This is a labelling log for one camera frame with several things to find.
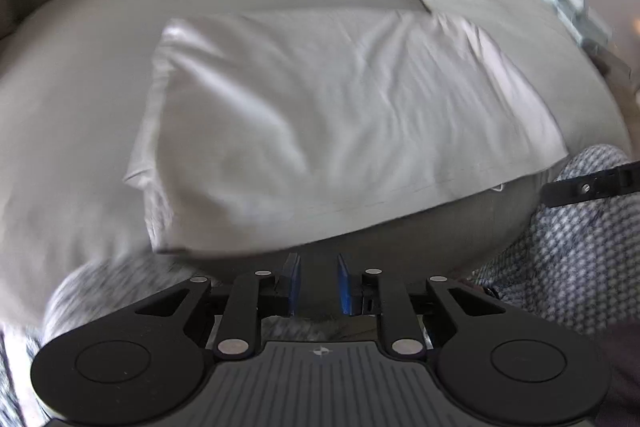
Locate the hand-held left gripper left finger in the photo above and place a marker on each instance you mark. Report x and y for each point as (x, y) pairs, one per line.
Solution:
(293, 282)

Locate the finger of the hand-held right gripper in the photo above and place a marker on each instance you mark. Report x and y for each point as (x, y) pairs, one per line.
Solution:
(585, 189)

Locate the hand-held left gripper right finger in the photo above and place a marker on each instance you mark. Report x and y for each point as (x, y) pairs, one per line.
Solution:
(345, 283)

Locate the white garment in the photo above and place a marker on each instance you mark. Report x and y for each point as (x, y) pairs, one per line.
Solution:
(340, 117)

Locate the person's grey patterned pants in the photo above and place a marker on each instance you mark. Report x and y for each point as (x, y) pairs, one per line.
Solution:
(575, 257)

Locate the grey sofa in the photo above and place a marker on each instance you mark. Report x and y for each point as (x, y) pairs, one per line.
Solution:
(75, 82)

